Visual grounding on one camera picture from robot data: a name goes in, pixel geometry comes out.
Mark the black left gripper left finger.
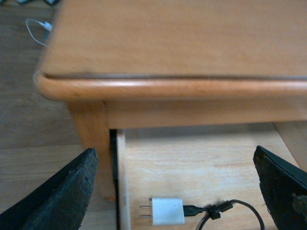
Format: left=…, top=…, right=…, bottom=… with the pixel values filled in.
left=0, top=148, right=98, bottom=230

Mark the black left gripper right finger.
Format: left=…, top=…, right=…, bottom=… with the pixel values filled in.
left=253, top=146, right=307, bottom=230

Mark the black charger cable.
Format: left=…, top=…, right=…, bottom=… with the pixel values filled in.
left=183, top=199, right=265, bottom=230

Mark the wooden drawer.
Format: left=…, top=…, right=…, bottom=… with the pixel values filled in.
left=115, top=122, right=307, bottom=230

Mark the white charger plug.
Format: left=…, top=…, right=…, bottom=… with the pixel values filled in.
left=140, top=197, right=185, bottom=226

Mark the wooden nightstand cabinet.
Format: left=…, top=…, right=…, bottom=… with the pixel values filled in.
left=35, top=0, right=307, bottom=198

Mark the white plug in socket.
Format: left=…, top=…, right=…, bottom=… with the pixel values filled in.
left=43, top=21, right=53, bottom=32

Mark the white floor charger cable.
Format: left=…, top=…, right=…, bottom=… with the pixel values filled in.
left=25, top=18, right=53, bottom=85

